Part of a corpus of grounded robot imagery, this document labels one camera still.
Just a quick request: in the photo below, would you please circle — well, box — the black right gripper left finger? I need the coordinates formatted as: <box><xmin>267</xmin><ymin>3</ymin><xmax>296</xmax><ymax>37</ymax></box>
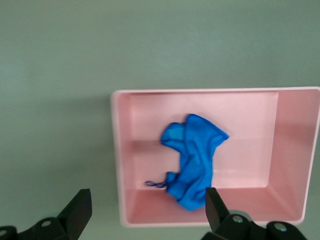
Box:
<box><xmin>0</xmin><ymin>188</ymin><xmax>93</xmax><ymax>240</ymax></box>

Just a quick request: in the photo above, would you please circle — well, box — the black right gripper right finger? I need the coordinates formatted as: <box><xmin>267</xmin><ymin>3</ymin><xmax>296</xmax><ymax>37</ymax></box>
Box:
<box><xmin>201</xmin><ymin>186</ymin><xmax>307</xmax><ymax>240</ymax></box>

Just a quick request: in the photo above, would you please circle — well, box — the blue glove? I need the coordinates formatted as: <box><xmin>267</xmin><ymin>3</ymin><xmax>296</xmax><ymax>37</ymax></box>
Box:
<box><xmin>144</xmin><ymin>113</ymin><xmax>230</xmax><ymax>212</ymax></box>

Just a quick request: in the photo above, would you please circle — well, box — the pink plastic bin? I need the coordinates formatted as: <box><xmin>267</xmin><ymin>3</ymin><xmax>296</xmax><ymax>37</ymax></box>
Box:
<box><xmin>110</xmin><ymin>86</ymin><xmax>320</xmax><ymax>229</ymax></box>

